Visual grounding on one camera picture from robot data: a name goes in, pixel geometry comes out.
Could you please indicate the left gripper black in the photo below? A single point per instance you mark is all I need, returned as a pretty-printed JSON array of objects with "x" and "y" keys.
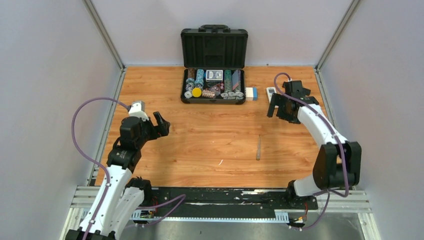
[{"x": 161, "y": 129}]

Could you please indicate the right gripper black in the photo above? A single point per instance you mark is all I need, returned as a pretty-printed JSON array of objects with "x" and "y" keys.
[{"x": 278, "y": 100}]

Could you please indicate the grey remote control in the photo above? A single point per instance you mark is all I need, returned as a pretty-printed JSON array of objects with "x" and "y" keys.
[{"x": 270, "y": 91}]

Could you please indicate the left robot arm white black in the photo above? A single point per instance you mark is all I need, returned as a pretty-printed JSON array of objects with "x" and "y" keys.
[{"x": 120, "y": 193}]

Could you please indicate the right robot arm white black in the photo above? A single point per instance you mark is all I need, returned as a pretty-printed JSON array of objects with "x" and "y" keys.
[{"x": 338, "y": 162}]

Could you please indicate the white blue card box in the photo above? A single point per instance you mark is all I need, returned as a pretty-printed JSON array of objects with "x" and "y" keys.
[{"x": 251, "y": 93}]

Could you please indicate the yellow poker chip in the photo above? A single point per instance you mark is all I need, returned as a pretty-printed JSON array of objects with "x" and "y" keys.
[{"x": 197, "y": 92}]

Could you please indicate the green poker chip stack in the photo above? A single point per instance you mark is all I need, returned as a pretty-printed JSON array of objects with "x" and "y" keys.
[{"x": 227, "y": 81}]

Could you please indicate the teal poker chip stack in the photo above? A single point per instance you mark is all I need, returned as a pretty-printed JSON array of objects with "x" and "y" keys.
[{"x": 199, "y": 78}]

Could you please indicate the blue playing card deck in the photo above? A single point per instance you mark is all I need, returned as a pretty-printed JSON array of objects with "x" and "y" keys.
[{"x": 214, "y": 75}]

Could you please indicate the black poker chip case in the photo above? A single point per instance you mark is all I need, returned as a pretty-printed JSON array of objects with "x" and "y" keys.
[{"x": 214, "y": 47}]

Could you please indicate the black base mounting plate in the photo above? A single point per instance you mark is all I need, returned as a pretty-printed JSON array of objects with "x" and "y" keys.
[{"x": 211, "y": 202}]

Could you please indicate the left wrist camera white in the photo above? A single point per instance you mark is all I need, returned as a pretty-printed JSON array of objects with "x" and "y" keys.
[{"x": 137, "y": 109}]

